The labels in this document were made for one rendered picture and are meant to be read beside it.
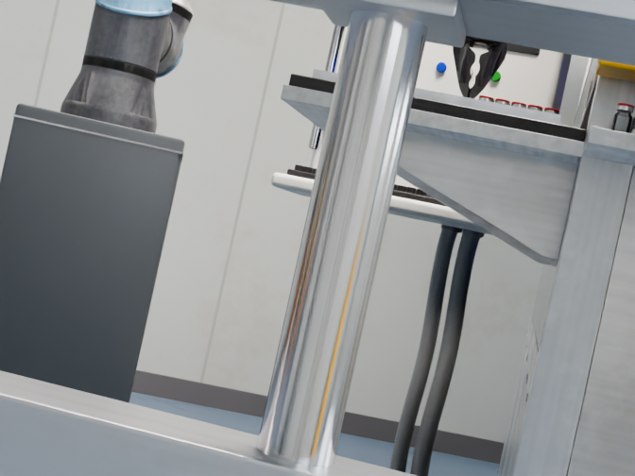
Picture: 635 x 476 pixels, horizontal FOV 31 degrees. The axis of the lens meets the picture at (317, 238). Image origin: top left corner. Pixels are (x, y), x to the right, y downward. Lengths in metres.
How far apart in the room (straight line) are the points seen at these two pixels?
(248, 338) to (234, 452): 3.61
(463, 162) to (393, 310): 2.81
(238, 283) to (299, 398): 3.59
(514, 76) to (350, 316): 1.84
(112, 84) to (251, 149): 2.52
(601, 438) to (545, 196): 0.33
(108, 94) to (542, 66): 1.07
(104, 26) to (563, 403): 0.89
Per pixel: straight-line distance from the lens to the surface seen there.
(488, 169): 1.59
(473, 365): 4.46
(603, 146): 1.36
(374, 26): 0.72
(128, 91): 1.79
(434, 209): 2.27
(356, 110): 0.71
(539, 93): 2.50
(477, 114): 1.54
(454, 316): 2.58
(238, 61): 4.32
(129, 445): 0.72
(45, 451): 0.74
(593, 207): 1.48
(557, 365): 1.48
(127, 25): 1.81
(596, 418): 1.49
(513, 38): 0.78
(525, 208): 1.58
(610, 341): 1.48
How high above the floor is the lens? 0.69
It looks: level
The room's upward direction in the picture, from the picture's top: 12 degrees clockwise
